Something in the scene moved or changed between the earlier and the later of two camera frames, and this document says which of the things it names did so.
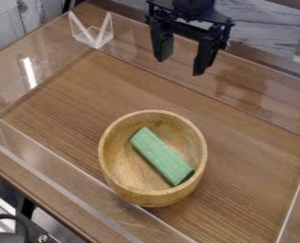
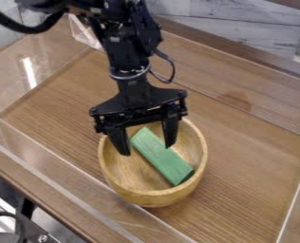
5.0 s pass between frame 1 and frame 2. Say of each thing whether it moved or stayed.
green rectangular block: stayed
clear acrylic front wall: stayed
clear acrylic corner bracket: stayed
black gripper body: moved
